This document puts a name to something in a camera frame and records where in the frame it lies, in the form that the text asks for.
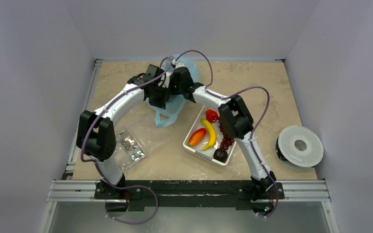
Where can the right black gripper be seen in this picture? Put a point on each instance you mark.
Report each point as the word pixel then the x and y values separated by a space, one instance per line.
pixel 172 91

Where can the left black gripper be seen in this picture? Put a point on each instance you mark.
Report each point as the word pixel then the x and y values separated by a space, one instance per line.
pixel 161 103

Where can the light blue plastic bag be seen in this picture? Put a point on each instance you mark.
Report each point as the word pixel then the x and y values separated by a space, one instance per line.
pixel 175 104

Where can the red orange fake fruit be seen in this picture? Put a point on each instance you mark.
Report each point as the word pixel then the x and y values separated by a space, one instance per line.
pixel 197 137

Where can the dark red grape bunch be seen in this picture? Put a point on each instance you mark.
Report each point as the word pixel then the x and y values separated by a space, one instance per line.
pixel 226 141

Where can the dark purple fake plum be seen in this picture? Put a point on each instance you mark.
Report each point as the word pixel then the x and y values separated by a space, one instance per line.
pixel 220 155

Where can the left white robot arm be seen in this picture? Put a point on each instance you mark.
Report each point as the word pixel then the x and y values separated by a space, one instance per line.
pixel 96 130

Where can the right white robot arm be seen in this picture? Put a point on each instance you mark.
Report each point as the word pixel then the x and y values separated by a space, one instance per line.
pixel 236 119

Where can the yellow fake banana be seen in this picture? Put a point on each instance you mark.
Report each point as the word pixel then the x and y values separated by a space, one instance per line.
pixel 211 132

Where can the white plastic basket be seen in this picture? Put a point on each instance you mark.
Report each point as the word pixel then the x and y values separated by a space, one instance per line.
pixel 209 153

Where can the clear plastic screw box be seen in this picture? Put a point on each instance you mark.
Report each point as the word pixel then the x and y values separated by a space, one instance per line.
pixel 137 139

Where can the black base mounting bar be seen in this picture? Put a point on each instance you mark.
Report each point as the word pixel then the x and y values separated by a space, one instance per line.
pixel 238 194

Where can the white filament spool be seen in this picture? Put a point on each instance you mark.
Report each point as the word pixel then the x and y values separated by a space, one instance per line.
pixel 299 146

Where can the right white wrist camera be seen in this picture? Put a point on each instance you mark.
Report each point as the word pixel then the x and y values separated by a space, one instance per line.
pixel 176 64

